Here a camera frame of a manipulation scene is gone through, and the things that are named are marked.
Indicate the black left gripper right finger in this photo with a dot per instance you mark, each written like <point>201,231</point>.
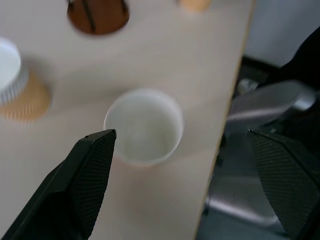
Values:
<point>290,180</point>

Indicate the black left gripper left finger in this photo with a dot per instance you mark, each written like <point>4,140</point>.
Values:
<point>75,185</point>

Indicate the grey chair base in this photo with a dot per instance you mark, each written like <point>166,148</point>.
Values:
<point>252,160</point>

